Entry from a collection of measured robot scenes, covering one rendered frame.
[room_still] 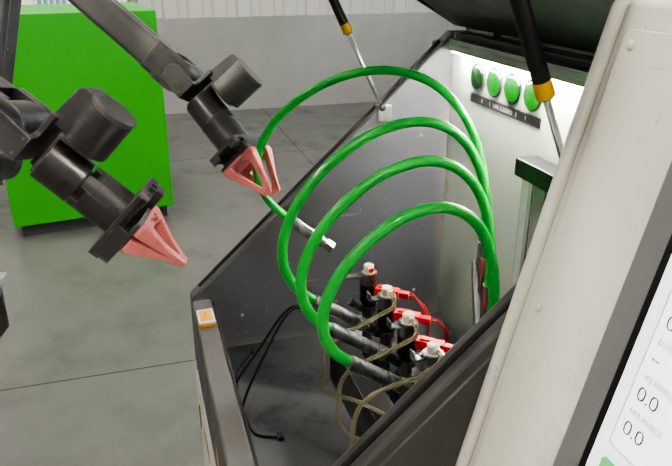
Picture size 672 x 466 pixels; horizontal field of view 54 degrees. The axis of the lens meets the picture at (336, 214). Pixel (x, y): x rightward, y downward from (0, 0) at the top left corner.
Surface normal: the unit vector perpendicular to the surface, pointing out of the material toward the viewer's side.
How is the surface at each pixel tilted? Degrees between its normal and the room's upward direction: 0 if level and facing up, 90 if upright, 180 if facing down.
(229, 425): 0
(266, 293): 90
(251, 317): 90
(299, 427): 0
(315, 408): 0
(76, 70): 90
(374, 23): 90
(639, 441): 76
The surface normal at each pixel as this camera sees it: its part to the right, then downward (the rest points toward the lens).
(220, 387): 0.00, -0.93
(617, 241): -0.93, -0.12
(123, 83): 0.41, 0.33
